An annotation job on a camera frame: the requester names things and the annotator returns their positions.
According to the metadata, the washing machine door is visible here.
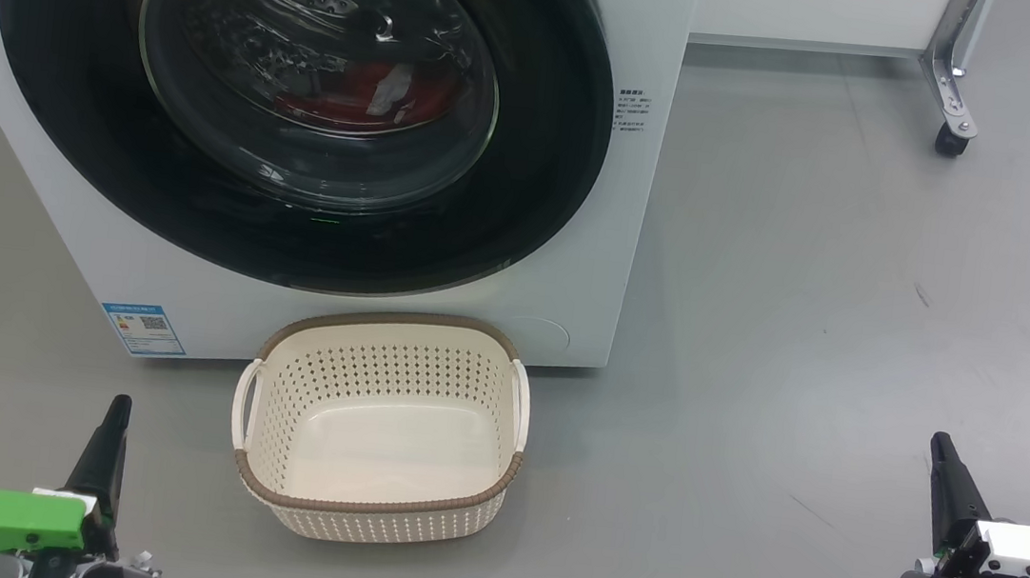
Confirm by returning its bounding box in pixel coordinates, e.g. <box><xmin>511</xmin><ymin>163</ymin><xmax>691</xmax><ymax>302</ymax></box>
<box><xmin>0</xmin><ymin>0</ymin><xmax>626</xmax><ymax>322</ymax></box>

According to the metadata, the red and white garment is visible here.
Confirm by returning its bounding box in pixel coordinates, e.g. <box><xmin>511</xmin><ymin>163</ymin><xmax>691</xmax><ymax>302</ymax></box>
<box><xmin>272</xmin><ymin>49</ymin><xmax>463</xmax><ymax>145</ymax></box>

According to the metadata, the cream perforated laundry basket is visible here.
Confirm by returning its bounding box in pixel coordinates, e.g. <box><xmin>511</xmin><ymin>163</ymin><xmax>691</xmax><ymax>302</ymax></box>
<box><xmin>219</xmin><ymin>294</ymin><xmax>541</xmax><ymax>561</ymax></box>

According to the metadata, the white front-loading washing machine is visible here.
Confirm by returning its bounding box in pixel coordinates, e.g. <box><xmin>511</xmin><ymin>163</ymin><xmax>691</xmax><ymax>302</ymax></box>
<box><xmin>0</xmin><ymin>0</ymin><xmax>704</xmax><ymax>412</ymax></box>

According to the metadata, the steel perforated washer drum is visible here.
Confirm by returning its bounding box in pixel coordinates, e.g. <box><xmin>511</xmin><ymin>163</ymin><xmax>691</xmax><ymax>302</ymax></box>
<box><xmin>125</xmin><ymin>0</ymin><xmax>508</xmax><ymax>220</ymax></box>

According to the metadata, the blue energy label sticker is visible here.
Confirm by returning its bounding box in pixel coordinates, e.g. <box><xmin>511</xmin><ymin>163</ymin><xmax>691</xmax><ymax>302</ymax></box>
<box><xmin>97</xmin><ymin>299</ymin><xmax>191</xmax><ymax>362</ymax></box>

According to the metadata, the black caster wheel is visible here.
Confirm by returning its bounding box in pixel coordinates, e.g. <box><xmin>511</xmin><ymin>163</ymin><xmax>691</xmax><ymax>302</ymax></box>
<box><xmin>933</xmin><ymin>123</ymin><xmax>971</xmax><ymax>160</ymax></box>

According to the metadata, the round white filter cover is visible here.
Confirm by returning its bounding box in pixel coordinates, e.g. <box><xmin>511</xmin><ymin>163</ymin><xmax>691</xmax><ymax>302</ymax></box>
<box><xmin>504</xmin><ymin>314</ymin><xmax>573</xmax><ymax>369</ymax></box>

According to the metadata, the printed text notice sticker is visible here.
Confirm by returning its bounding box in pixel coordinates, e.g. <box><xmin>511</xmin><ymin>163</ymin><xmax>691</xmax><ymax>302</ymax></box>
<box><xmin>614</xmin><ymin>87</ymin><xmax>654</xmax><ymax>136</ymax></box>

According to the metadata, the white partition panel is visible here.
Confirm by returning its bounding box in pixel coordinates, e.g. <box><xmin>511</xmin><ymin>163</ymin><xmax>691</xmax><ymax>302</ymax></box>
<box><xmin>689</xmin><ymin>0</ymin><xmax>958</xmax><ymax>70</ymax></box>

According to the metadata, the metal partition leg bracket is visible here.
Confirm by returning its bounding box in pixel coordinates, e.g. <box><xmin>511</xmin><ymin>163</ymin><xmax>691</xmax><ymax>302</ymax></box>
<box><xmin>912</xmin><ymin>0</ymin><xmax>994</xmax><ymax>142</ymax></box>

